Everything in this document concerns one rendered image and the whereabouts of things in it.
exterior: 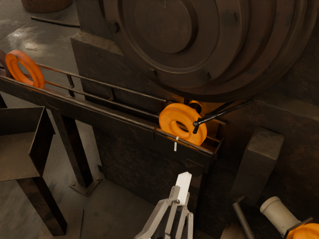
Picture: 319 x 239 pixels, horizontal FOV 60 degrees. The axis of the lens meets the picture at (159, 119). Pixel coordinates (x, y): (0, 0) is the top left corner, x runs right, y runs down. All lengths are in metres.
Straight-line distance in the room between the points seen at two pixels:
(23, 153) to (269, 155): 0.77
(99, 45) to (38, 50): 1.91
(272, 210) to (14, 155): 0.82
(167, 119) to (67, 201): 0.93
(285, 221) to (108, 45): 0.72
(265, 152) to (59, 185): 1.21
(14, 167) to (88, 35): 0.50
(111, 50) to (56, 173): 0.98
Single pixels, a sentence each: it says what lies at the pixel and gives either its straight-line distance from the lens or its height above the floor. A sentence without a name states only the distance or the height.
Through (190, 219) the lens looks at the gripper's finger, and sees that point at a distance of 0.59.
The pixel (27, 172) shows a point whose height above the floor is 0.61.
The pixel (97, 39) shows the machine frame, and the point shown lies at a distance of 1.00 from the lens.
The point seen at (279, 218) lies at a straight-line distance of 0.78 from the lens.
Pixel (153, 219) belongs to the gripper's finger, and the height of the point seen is 0.85.
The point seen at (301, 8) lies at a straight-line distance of 0.53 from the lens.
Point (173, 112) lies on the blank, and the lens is 0.80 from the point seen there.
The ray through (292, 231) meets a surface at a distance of 0.75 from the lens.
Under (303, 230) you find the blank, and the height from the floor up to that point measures 0.74.
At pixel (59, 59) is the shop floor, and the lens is 2.65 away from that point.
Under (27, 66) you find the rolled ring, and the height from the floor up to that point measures 0.74.
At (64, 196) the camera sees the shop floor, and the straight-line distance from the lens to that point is 1.63.
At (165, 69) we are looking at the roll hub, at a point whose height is 1.01.
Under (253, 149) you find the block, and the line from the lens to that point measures 0.74.
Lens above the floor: 1.34
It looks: 45 degrees down
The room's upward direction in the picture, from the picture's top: straight up
